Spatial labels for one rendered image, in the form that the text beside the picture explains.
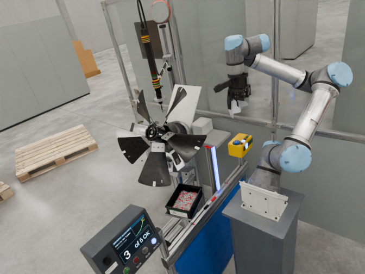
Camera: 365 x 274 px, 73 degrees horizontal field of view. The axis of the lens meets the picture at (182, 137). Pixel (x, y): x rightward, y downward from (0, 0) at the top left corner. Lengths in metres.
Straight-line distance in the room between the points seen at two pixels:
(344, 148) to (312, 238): 0.90
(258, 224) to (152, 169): 0.76
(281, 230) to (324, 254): 1.24
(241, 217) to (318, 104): 0.62
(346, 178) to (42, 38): 6.58
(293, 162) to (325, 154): 0.95
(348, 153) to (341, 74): 0.84
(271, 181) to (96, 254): 0.78
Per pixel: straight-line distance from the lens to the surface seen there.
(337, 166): 2.08
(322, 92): 1.25
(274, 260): 1.40
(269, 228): 1.25
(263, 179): 1.21
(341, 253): 2.50
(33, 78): 6.98
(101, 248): 1.00
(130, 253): 1.06
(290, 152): 1.10
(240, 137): 1.72
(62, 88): 7.23
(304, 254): 2.43
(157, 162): 1.66
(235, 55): 1.09
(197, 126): 2.15
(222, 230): 1.85
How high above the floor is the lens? 1.97
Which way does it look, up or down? 30 degrees down
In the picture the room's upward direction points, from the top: 11 degrees counter-clockwise
